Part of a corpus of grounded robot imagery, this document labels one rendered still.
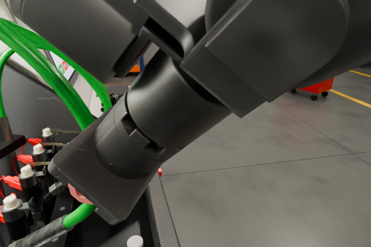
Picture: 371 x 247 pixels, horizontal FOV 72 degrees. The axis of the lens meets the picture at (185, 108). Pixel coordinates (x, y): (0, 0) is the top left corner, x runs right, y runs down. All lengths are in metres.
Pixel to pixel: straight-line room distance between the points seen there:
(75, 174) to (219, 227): 1.75
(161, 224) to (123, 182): 0.40
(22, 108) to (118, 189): 0.57
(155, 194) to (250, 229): 1.33
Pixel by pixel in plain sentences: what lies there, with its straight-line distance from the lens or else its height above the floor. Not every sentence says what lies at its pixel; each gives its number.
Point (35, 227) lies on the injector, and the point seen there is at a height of 1.06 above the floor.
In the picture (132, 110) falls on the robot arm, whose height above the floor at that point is 1.32.
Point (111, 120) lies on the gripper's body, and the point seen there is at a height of 1.31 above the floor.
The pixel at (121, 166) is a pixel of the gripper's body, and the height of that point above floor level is 1.28.
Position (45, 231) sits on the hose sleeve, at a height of 1.15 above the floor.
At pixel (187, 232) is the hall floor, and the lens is 1.87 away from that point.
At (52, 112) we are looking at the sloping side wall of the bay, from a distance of 0.73.
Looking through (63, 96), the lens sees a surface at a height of 1.31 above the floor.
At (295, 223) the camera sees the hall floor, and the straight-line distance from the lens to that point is 2.07.
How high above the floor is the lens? 1.38
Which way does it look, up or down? 21 degrees down
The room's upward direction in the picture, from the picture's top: straight up
